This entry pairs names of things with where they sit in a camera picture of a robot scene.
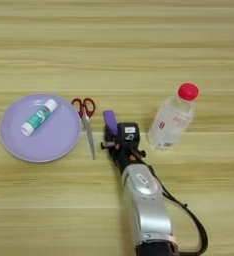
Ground purple round plate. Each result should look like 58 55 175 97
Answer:
0 93 82 164

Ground green white glue stick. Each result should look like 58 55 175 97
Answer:
20 98 59 137

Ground purple eraser block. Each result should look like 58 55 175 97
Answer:
102 109 119 137

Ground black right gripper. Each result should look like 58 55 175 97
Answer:
101 125 147 175

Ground clear bottle red cap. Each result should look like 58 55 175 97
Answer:
146 82 200 150

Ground red handled scissors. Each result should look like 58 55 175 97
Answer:
70 97 97 161

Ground black box white label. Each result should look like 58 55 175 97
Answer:
117 122 141 144

